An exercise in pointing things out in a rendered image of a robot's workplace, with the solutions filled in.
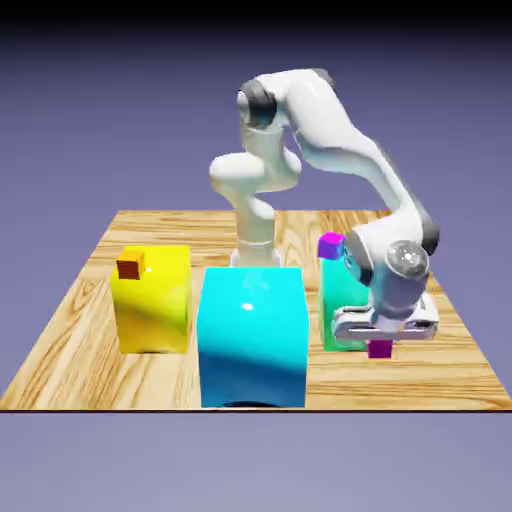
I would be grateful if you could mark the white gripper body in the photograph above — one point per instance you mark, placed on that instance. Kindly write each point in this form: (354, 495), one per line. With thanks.
(352, 324)

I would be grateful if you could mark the large green box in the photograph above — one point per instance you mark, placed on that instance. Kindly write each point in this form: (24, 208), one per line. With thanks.
(340, 288)

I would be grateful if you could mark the small magenta cube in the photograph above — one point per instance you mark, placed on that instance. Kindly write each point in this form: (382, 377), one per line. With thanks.
(379, 349)

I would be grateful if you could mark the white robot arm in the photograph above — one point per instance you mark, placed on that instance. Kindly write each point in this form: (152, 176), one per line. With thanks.
(344, 140)

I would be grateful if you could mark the small orange cube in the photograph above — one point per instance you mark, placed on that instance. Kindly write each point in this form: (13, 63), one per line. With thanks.
(130, 266)

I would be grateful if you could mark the small purple cube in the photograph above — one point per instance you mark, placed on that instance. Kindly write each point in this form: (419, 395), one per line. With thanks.
(331, 246)

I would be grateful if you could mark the large cyan box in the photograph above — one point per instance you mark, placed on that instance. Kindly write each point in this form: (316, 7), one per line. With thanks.
(252, 336)

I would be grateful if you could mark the large yellow box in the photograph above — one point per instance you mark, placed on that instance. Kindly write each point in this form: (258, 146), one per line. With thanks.
(154, 304)

